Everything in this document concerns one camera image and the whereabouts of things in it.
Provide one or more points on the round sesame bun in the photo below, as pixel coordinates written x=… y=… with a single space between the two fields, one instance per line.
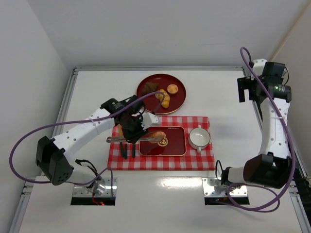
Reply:
x=155 y=136

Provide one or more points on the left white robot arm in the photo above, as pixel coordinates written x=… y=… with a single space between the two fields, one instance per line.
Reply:
x=55 y=156

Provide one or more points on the rectangular red tray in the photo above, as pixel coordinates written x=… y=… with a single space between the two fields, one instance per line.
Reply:
x=174 y=144

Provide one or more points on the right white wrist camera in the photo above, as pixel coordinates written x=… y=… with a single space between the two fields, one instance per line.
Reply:
x=258 y=66

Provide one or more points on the metal base plate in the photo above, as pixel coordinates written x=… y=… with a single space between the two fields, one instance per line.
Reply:
x=105 y=188
x=212 y=188

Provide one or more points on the gold spoon green handle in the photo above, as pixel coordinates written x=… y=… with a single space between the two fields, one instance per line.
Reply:
x=133 y=151

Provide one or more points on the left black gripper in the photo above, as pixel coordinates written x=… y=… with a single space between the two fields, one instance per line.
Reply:
x=131 y=137

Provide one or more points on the red white checkered cloth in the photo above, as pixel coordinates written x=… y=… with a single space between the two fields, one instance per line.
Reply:
x=191 y=160

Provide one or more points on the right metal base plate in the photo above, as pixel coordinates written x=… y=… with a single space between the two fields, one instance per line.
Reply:
x=212 y=188

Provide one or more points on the striped orange bread roll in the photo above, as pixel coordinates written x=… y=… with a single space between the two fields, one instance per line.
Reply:
x=164 y=98

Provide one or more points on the round red plate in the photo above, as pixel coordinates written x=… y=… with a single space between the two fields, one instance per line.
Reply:
x=163 y=81

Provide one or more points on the white two-handled bowl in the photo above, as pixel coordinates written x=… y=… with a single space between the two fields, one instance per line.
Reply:
x=199 y=138

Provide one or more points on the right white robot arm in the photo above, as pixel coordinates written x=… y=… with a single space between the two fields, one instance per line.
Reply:
x=272 y=166

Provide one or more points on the brown chocolate croissant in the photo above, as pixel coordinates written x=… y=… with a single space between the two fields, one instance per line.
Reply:
x=149 y=87

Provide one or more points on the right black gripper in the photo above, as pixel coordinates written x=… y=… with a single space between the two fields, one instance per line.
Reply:
x=242 y=88

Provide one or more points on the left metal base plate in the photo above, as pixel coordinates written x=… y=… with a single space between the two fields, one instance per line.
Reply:
x=105 y=188

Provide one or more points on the gold knife green handle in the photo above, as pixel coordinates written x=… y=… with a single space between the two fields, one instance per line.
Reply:
x=121 y=135

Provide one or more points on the metal tongs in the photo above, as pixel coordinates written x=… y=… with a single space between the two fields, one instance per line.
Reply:
x=116 y=139

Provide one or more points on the round flat bun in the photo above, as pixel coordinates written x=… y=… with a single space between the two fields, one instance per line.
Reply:
x=172 y=89

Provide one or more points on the gold fork green handle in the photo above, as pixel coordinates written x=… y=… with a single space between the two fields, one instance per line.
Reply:
x=125 y=151

